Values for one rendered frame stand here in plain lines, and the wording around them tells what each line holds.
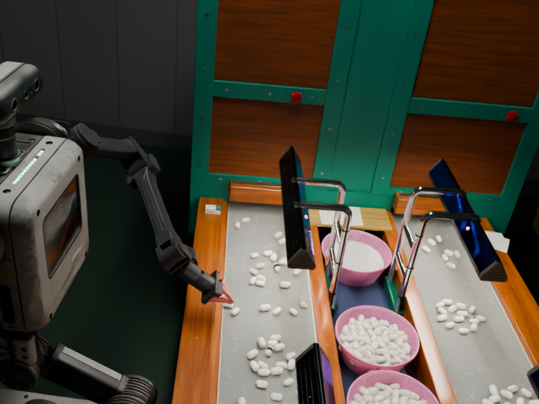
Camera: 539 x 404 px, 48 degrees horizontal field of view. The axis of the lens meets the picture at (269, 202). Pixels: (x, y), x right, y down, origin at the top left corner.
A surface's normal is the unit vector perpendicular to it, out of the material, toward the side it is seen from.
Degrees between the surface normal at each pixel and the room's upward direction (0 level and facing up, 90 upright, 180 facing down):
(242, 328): 0
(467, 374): 0
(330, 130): 90
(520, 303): 0
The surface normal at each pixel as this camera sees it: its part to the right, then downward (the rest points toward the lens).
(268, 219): 0.11, -0.84
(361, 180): 0.03, 0.54
